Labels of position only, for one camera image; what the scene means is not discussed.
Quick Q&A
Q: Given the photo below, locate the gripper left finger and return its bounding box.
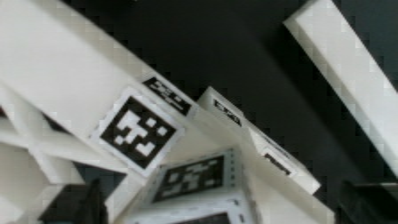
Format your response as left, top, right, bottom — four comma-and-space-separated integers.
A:
37, 178, 112, 224

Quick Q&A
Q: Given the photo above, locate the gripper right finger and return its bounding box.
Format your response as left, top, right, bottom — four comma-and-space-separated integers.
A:
336, 181, 398, 224

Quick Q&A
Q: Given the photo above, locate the white tagged cube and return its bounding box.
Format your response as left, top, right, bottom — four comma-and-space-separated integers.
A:
124, 148, 258, 224

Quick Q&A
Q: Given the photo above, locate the white chair back frame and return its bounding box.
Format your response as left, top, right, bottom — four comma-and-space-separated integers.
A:
0, 0, 336, 224

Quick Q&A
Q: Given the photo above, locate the white chair leg block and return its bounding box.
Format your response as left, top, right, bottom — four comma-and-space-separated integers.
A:
197, 88, 322, 194

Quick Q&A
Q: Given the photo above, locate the white U-shaped fence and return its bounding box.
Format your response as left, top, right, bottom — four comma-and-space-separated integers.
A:
284, 0, 398, 176

